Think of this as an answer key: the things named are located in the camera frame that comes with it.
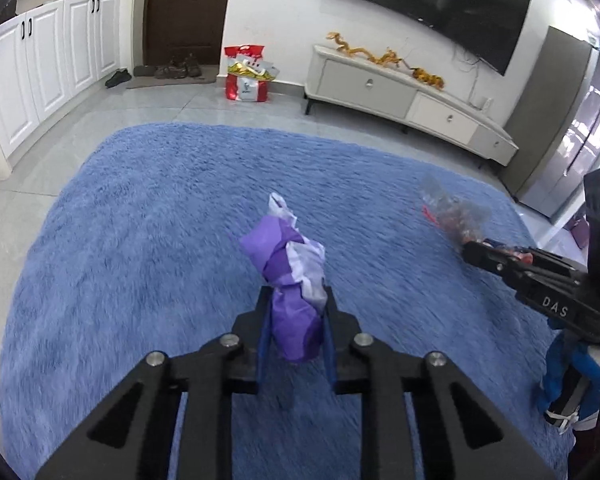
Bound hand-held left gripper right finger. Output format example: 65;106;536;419
321;285;556;480

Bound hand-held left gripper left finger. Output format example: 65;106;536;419
35;285;274;480

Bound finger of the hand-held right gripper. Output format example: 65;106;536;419
459;239;537;284
484;240;589;274

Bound purple white wrapper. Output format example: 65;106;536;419
239;192;329;364

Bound clear red plastic wrapper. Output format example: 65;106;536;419
420;175;494;256

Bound person's right hand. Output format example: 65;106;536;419
537;329;600;424

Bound purple storage box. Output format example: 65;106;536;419
571;214;592;249

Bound grey refrigerator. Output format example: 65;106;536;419
497;25;600;222

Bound blue shaggy rug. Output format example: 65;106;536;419
0;122;581;480

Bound golden dragon ornament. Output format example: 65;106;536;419
410;66;445;90
370;47;406;67
327;31;377;59

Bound white television cabinet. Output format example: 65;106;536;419
303;43;520;167

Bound red white shopping bag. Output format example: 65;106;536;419
224;62;281;104

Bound grey doormat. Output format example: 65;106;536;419
126;63;219;90

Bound tall red gift bag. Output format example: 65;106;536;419
223;44;267;77

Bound black shoe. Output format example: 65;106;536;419
103;68;132;89

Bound dark brown door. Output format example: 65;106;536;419
143;0;234;69

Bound white cabinet row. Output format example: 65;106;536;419
0;0;124;197

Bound loose wall cables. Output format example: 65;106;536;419
454;41;494;111

